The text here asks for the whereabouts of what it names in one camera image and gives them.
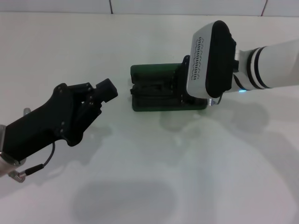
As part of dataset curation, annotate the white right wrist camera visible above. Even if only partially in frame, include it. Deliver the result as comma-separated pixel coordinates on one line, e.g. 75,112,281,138
185,20,239,99

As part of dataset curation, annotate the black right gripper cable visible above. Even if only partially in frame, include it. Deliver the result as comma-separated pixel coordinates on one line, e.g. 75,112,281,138
209,92,224,107

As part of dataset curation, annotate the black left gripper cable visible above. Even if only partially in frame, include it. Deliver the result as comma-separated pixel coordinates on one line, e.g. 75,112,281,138
8,142,57,184

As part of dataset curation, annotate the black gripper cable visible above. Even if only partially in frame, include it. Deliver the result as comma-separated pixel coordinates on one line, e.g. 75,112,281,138
209,92,224,107
8,142,57,184

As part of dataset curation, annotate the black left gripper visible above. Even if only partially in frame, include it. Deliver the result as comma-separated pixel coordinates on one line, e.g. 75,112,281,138
3,83,102,161

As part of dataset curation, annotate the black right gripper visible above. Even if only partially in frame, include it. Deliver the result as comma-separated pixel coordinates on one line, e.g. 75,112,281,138
69,55,206,106

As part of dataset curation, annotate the green glasses case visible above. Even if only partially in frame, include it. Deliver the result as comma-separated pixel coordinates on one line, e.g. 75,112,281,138
130,63,208,113

